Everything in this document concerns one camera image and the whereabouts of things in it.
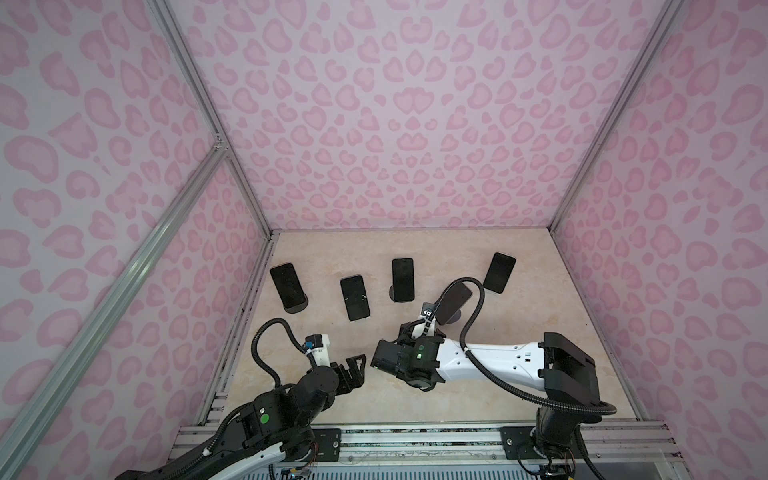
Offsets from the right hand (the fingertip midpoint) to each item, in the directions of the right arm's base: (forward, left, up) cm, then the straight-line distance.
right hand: (417, 331), depth 81 cm
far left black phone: (+14, +39, 0) cm, 41 cm away
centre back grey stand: (+16, +8, -7) cm, 19 cm away
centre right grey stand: (+11, -13, -13) cm, 22 cm away
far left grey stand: (+11, +38, -9) cm, 41 cm away
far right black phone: (+22, -26, -3) cm, 35 cm away
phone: (+12, -10, -4) cm, 16 cm away
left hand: (-9, +15, +2) cm, 17 cm away
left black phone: (+12, +19, -3) cm, 22 cm away
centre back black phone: (+15, +5, -10) cm, 19 cm away
